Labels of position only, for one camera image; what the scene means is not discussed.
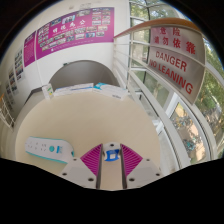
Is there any white and blue charger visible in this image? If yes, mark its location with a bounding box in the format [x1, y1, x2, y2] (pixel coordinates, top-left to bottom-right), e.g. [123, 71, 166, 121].
[101, 142, 122, 191]

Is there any large magenta wall poster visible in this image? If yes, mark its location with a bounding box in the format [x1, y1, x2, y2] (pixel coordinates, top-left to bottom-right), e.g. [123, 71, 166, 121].
[34, 6, 115, 61]

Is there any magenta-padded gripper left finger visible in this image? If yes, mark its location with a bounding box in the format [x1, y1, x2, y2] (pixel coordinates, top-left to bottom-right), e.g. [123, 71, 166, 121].
[59, 143, 104, 190]

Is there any small white box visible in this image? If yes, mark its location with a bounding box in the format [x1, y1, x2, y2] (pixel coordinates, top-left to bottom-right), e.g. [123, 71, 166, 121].
[41, 83, 54, 100]

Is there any narrow magenta wall poster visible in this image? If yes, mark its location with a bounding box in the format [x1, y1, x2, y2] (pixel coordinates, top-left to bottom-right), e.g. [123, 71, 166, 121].
[23, 31, 37, 68]

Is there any white stair railing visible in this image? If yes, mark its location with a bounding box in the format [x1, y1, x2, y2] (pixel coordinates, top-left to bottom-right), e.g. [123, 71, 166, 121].
[0, 93, 16, 129]

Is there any red-lettered warning sign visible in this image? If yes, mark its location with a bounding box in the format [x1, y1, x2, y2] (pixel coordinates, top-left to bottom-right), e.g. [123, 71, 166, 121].
[146, 25, 207, 106]

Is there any grey curved chair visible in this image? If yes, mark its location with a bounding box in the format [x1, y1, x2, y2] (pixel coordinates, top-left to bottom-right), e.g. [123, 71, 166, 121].
[49, 59, 120, 92]

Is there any white photo wall panel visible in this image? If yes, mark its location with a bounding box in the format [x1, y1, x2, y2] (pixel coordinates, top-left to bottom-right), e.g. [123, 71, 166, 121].
[13, 48, 26, 83]
[4, 66, 17, 98]

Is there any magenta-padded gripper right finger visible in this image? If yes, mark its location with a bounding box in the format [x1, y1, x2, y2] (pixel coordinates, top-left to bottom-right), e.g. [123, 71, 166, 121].
[119, 143, 164, 190]

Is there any white railing with wooden handrail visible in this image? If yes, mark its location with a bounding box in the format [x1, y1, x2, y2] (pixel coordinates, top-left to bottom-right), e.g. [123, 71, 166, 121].
[113, 17, 224, 171]

